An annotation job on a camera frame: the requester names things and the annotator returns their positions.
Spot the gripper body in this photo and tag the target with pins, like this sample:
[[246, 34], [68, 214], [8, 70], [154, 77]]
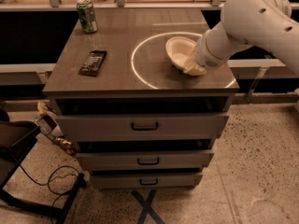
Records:
[[206, 55]]

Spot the white paper bowl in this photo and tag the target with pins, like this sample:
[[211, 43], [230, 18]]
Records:
[[178, 49]]

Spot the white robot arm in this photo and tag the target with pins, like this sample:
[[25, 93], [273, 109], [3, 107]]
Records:
[[266, 24]]

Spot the green soda can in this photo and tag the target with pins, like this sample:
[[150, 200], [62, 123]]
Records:
[[86, 16]]

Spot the top grey drawer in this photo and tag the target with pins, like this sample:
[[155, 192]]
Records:
[[143, 127]]

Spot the grey drawer cabinet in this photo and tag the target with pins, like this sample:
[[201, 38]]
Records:
[[137, 77]]

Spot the black snack bar wrapper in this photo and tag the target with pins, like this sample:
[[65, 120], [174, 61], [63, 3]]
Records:
[[93, 63]]

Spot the middle grey drawer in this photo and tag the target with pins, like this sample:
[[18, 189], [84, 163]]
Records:
[[156, 160]]

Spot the blue tape cross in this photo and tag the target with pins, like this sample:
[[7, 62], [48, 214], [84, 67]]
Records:
[[147, 209]]

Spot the crumpled snack bag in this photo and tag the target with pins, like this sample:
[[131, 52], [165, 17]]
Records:
[[47, 121]]

